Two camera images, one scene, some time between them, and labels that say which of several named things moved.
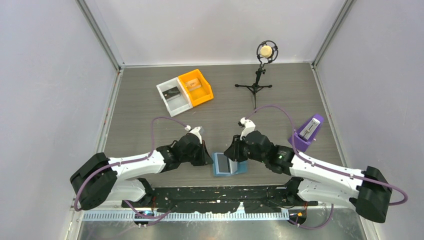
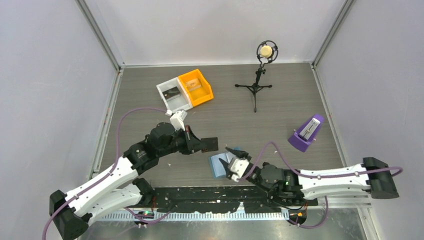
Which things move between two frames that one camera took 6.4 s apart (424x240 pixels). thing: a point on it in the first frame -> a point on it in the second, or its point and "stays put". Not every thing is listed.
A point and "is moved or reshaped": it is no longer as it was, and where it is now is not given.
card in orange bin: [193, 84] stays put
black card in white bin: [171, 93] stays put
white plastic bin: [174, 96] stays put
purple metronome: [305, 135] stays put
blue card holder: [242, 167] is moved or reshaped
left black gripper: [204, 159] -> [194, 141]
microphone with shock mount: [267, 51] stays put
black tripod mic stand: [256, 87] stays put
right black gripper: [234, 151] -> [240, 153]
